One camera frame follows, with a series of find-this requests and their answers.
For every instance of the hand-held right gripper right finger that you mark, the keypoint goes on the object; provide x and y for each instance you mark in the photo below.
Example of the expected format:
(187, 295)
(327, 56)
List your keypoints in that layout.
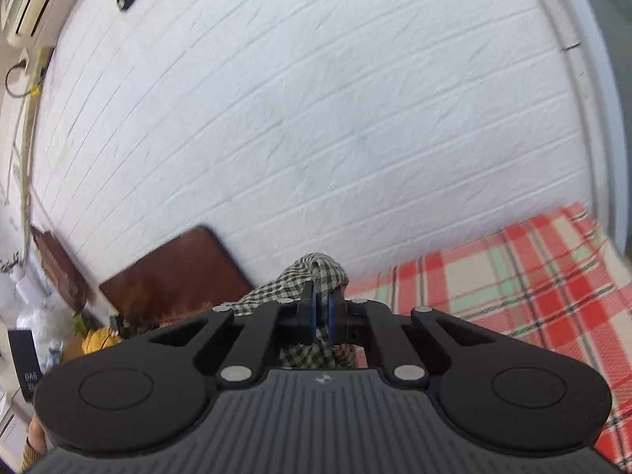
(332, 318)

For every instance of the red plaid blanket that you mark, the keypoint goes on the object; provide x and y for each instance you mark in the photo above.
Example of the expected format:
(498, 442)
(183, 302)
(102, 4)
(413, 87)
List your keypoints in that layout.
(518, 276)

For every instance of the white plastic bag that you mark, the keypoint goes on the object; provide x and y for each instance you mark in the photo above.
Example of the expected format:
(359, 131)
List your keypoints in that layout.
(34, 316)

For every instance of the brown wooden headboard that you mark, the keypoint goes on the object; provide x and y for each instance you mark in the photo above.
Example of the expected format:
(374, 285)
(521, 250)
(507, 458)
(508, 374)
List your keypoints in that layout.
(173, 276)

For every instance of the white air conditioner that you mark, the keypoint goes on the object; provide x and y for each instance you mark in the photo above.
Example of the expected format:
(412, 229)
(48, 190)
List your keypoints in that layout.
(24, 0)

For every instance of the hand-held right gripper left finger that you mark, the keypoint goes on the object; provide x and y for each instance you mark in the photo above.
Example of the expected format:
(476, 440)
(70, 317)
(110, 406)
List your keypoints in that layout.
(310, 316)

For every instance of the grey striped and checked shirt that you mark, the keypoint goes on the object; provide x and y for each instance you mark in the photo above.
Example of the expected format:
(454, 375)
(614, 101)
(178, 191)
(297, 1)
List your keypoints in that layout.
(321, 269)

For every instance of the black box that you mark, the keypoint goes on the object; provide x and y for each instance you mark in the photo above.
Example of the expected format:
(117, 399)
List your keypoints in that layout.
(22, 355)

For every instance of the white door frame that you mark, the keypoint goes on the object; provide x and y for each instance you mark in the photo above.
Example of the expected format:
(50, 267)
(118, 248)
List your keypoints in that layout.
(592, 59)

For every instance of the brown wooden board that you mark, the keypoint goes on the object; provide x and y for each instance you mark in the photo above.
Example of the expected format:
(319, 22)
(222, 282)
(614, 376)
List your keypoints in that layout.
(59, 266)

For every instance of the white wall pipe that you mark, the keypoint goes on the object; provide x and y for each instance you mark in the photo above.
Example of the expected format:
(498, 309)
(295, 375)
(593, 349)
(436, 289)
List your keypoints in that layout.
(25, 168)

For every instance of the yellow cloth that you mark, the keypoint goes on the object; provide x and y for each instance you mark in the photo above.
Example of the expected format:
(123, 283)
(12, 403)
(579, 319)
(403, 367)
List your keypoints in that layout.
(101, 340)

